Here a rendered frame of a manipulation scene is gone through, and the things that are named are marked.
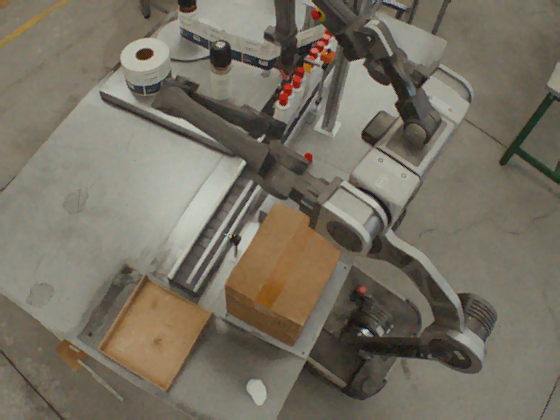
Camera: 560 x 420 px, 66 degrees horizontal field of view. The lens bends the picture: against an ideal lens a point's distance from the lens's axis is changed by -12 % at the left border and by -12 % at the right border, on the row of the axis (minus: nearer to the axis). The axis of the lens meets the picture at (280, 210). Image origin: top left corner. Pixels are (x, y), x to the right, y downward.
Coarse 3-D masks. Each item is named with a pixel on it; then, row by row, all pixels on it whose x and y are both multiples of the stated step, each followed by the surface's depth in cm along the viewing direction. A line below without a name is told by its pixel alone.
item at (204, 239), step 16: (336, 48) 212; (320, 80) 200; (304, 112) 195; (288, 128) 186; (240, 176) 174; (240, 192) 171; (224, 208) 167; (240, 208) 168; (208, 224) 164; (208, 240) 161; (192, 256) 158; (208, 256) 158; (176, 272) 155; (192, 288) 153
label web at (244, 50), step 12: (312, 24) 198; (228, 36) 187; (300, 36) 190; (312, 36) 195; (240, 48) 190; (252, 48) 188; (264, 48) 185; (276, 48) 187; (300, 48) 197; (240, 60) 196; (252, 60) 194; (264, 60) 191; (276, 60) 194
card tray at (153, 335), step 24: (144, 288) 156; (120, 312) 148; (144, 312) 152; (168, 312) 153; (192, 312) 153; (120, 336) 147; (144, 336) 148; (168, 336) 149; (192, 336) 149; (120, 360) 143; (144, 360) 144; (168, 360) 145; (168, 384) 138
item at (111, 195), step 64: (256, 0) 233; (64, 128) 186; (128, 128) 188; (64, 192) 171; (128, 192) 173; (192, 192) 175; (0, 256) 157; (64, 256) 159; (128, 256) 161; (64, 320) 148; (192, 384) 142
